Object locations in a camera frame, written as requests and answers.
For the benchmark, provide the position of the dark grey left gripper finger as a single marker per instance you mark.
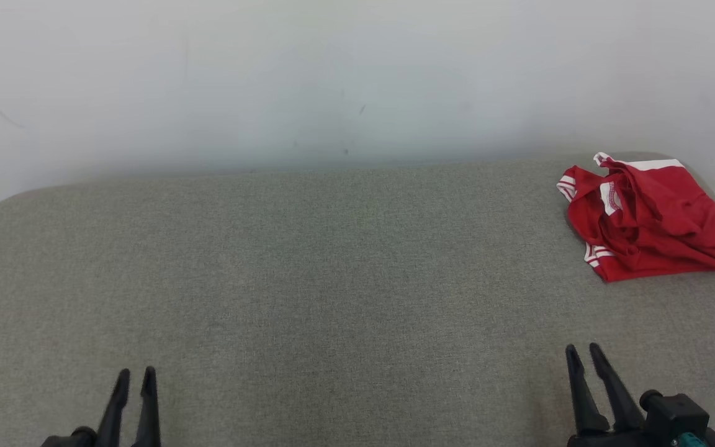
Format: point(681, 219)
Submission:
point(148, 416)
point(115, 410)

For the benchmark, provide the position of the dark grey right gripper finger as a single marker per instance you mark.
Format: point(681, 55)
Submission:
point(587, 403)
point(621, 403)

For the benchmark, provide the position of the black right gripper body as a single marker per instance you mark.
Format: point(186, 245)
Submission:
point(606, 440)

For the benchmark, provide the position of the red and white basketball jersey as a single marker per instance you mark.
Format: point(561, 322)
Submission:
point(674, 264)

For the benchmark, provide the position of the red and white shorts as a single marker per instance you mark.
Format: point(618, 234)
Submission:
point(643, 198)

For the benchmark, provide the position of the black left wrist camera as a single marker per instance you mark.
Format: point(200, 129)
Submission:
point(75, 438)

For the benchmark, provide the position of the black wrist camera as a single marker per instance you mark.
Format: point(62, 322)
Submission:
point(75, 438)
point(674, 413)

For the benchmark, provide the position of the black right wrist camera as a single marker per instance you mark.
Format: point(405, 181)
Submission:
point(674, 413)

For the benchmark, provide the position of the teal right camera connector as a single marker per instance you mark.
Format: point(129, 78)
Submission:
point(689, 441)

